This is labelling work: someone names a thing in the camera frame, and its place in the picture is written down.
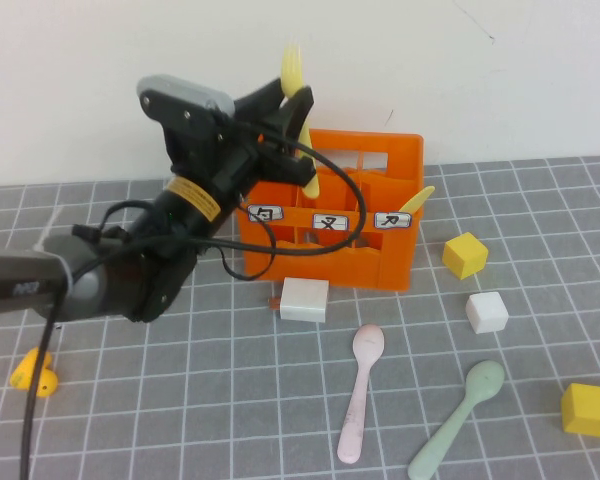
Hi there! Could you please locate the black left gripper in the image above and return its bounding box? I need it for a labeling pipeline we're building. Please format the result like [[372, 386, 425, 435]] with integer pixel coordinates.
[[162, 77, 317, 206]]

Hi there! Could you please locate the yellow plastic fork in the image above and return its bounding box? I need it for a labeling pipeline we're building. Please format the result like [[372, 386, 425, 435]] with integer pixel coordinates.
[[280, 43, 322, 199]]

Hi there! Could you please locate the yellow plastic knife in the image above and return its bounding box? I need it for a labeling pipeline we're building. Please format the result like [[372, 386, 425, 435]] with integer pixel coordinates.
[[397, 185, 437, 215]]

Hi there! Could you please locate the white power adapter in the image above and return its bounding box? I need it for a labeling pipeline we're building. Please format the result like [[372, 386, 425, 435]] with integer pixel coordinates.
[[271, 277, 331, 324]]

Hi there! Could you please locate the green plastic spoon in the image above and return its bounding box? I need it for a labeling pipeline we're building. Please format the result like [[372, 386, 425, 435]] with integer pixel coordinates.
[[407, 360, 507, 480]]

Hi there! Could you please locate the orange plastic cutlery holder crate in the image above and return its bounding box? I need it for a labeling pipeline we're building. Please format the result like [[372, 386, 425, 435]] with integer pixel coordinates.
[[234, 128, 426, 293]]

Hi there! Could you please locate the paper label spoon character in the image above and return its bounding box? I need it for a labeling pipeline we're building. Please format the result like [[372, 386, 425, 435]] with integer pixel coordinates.
[[248, 203, 285, 223]]

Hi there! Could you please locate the paper label fork character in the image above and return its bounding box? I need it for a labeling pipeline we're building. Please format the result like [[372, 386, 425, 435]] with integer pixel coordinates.
[[312, 213, 350, 232]]

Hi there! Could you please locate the paper label knife character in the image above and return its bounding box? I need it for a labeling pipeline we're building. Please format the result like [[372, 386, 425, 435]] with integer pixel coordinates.
[[374, 211, 413, 230]]

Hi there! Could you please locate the yellow cube block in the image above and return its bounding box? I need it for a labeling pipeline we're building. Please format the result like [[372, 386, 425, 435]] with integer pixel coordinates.
[[441, 232, 490, 281], [560, 382, 600, 439]]

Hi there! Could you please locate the pink plastic spoon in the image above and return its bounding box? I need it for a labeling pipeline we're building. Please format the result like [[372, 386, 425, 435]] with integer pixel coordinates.
[[337, 323, 386, 464]]

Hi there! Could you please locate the white cube block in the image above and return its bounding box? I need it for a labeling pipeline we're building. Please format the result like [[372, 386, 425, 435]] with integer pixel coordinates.
[[465, 291, 510, 335]]

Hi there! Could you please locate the grey grid tablecloth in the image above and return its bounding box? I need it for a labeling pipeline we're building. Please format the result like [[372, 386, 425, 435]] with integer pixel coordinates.
[[0, 155, 600, 480]]

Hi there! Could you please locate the yellow rubber duck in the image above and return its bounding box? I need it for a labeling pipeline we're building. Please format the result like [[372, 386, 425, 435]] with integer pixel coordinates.
[[9, 348, 60, 399]]

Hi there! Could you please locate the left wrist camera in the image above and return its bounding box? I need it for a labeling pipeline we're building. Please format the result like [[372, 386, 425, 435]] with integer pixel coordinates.
[[136, 74, 235, 132]]

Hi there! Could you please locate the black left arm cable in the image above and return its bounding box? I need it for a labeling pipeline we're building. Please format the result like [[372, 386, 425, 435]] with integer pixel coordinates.
[[19, 119, 369, 480]]

